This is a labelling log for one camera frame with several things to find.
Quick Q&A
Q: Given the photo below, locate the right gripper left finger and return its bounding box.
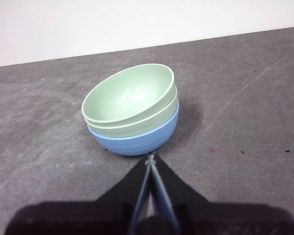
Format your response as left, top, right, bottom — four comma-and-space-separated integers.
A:
97, 156, 153, 235

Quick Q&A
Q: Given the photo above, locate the blue ribbed bowl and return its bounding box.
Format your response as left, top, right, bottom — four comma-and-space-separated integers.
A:
86, 98, 181, 157

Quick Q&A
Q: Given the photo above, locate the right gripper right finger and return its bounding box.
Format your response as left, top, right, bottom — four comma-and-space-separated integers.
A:
150, 155, 209, 235

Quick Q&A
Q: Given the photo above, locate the green ribbed bowl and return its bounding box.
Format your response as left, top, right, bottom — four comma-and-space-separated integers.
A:
84, 85, 179, 139
81, 63, 175, 123

